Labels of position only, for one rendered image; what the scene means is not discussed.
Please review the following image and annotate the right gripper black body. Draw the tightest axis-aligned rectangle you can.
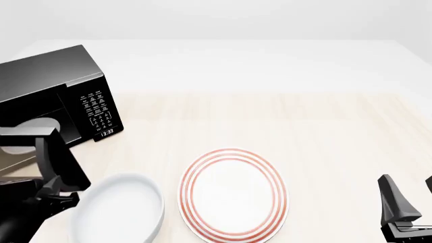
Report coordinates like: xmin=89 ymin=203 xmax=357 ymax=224
xmin=380 ymin=219 xmax=432 ymax=243

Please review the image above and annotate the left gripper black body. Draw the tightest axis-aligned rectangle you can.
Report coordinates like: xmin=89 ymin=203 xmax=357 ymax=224
xmin=25 ymin=191 xmax=81 ymax=221

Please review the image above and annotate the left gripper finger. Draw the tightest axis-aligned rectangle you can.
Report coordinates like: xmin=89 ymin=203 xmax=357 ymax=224
xmin=36 ymin=175 xmax=63 ymax=199

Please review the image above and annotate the black microwave door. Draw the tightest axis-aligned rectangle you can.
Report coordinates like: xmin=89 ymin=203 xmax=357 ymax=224
xmin=0 ymin=126 xmax=92 ymax=192

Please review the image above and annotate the black microwave oven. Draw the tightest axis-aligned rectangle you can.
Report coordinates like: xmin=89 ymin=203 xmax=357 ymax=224
xmin=0 ymin=45 xmax=124 ymax=149

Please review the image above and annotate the white round bowl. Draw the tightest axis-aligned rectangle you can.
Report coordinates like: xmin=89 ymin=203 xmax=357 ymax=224
xmin=68 ymin=173 xmax=166 ymax=243

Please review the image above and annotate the round glass turntable plate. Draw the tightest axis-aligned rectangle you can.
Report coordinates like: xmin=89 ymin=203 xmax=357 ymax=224
xmin=1 ymin=117 xmax=62 ymax=156

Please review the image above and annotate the white plate with red rings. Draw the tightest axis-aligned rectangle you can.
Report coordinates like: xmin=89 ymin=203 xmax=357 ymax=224
xmin=178 ymin=148 xmax=290 ymax=243

